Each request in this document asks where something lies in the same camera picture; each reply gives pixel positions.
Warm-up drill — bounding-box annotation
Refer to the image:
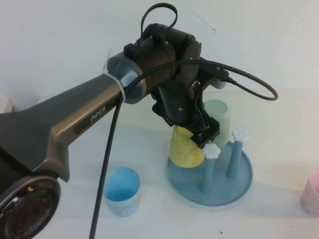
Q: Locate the pink speckled cup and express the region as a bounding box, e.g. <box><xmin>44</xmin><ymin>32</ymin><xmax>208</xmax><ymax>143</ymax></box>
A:
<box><xmin>300</xmin><ymin>168</ymin><xmax>319</xmax><ymax>215</ymax></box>

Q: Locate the yellow cup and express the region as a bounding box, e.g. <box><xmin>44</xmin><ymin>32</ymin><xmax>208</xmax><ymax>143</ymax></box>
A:
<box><xmin>168</xmin><ymin>125</ymin><xmax>205</xmax><ymax>168</ymax></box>

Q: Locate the blue speckled cup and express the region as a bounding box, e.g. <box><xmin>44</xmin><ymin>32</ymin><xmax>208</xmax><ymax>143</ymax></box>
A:
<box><xmin>103</xmin><ymin>166</ymin><xmax>141</xmax><ymax>218</ymax></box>

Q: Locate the short black cable loop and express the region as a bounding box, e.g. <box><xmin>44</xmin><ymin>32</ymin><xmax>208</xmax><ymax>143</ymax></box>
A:
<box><xmin>140</xmin><ymin>2</ymin><xmax>178</xmax><ymax>40</ymax></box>

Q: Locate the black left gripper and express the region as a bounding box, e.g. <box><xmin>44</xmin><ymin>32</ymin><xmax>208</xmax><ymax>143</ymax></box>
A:
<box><xmin>151</xmin><ymin>63</ymin><xmax>229</xmax><ymax>151</ymax></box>

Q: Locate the white zip tie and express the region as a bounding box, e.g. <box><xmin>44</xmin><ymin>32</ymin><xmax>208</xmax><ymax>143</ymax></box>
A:
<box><xmin>103</xmin><ymin>48</ymin><xmax>127</xmax><ymax>103</ymax></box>

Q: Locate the blue cup stand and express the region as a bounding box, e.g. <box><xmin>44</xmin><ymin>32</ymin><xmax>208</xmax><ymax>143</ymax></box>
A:
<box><xmin>166</xmin><ymin>128</ymin><xmax>254</xmax><ymax>207</ymax></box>

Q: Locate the pale green cup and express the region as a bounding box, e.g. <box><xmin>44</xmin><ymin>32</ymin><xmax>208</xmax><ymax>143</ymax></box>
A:
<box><xmin>203</xmin><ymin>99</ymin><xmax>229</xmax><ymax>148</ymax></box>

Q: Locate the beige box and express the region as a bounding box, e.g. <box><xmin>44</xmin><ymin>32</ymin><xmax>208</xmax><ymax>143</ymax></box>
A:
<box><xmin>0</xmin><ymin>98</ymin><xmax>14</xmax><ymax>113</ymax></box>

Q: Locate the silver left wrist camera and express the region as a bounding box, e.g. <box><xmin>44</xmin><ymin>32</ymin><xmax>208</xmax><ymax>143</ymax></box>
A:
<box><xmin>213</xmin><ymin>74</ymin><xmax>229</xmax><ymax>90</ymax></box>

